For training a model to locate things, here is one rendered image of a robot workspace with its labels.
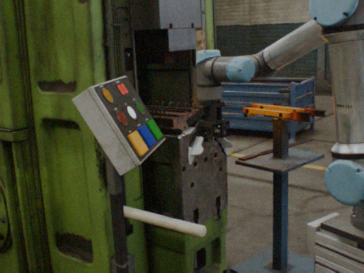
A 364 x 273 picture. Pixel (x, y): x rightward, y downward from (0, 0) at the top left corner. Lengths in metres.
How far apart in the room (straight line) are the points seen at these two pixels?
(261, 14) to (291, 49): 9.21
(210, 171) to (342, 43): 1.23
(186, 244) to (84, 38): 1.01
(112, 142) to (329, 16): 0.73
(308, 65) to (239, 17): 2.01
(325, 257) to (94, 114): 0.80
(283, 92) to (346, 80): 4.55
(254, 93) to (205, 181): 3.72
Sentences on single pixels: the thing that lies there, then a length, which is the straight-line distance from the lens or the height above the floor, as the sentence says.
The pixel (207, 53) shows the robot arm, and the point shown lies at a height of 1.28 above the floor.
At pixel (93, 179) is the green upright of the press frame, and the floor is 0.77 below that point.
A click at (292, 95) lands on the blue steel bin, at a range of 5.59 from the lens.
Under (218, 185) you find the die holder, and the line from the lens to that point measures 2.26.
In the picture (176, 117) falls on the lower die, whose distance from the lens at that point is 2.04.
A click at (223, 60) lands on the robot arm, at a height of 1.26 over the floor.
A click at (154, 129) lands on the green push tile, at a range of 1.65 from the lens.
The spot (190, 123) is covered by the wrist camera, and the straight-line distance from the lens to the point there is 1.51.
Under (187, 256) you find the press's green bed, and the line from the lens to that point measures 2.17.
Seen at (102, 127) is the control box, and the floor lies 1.07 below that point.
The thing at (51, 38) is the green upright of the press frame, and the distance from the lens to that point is 2.11.
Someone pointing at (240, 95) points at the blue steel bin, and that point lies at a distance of 5.89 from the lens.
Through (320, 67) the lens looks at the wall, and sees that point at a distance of 9.89.
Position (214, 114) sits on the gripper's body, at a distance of 1.41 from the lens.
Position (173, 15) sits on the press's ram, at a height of 1.42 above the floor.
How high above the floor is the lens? 1.34
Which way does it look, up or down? 12 degrees down
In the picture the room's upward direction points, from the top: 3 degrees counter-clockwise
